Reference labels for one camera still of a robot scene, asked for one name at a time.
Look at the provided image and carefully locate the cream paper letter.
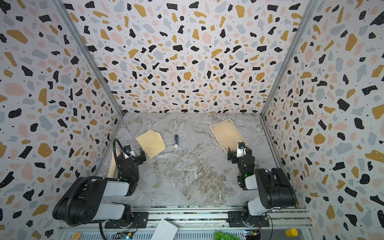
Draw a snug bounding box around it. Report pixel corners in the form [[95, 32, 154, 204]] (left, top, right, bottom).
[[210, 119, 248, 153]]

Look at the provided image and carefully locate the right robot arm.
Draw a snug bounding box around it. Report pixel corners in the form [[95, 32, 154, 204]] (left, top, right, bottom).
[[227, 142, 297, 228]]

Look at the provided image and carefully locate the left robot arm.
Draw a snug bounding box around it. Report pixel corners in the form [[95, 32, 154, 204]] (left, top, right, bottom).
[[52, 149, 146, 228]]

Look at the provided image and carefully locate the wooden roller pin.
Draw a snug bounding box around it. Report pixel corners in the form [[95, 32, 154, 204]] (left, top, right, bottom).
[[108, 150, 121, 178]]

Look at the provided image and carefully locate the blue white glue stick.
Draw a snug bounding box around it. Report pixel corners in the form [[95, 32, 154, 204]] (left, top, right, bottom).
[[174, 135, 179, 149]]

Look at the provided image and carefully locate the small circuit board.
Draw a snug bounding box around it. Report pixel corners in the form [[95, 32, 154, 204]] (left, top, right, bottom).
[[113, 231, 135, 240]]

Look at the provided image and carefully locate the right circuit board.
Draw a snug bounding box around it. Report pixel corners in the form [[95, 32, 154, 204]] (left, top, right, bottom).
[[245, 230, 261, 240]]

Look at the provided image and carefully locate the white paper sheet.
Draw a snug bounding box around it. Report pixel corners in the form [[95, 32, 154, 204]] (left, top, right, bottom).
[[151, 219, 178, 240]]

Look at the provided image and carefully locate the green plastic object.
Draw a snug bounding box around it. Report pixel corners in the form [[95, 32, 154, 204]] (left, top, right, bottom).
[[214, 231, 240, 240]]

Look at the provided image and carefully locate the yellow round object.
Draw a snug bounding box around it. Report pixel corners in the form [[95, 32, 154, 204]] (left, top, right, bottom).
[[285, 228, 299, 238]]

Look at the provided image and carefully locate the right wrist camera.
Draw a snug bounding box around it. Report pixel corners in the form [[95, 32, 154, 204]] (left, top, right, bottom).
[[237, 142, 246, 158]]

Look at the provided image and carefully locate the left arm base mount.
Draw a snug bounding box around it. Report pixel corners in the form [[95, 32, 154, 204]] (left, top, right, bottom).
[[105, 212, 149, 229]]

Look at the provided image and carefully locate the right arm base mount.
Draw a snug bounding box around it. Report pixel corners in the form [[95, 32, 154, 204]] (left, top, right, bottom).
[[227, 211, 270, 228]]

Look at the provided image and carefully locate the black corrugated cable conduit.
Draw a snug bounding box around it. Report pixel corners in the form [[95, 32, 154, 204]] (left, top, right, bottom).
[[64, 137, 130, 227]]

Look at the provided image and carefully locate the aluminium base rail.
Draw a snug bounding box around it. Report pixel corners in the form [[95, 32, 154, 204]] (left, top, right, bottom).
[[58, 205, 314, 240]]

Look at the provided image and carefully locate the left aluminium corner post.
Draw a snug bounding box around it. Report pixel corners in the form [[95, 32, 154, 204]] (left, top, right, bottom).
[[51, 1, 124, 119]]

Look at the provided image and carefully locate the aluminium corner post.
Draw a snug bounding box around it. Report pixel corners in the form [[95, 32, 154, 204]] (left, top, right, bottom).
[[261, 0, 318, 119], [51, 1, 124, 119]]

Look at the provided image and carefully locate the right aluminium corner post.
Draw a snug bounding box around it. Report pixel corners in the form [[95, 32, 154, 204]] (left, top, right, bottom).
[[261, 0, 318, 119]]

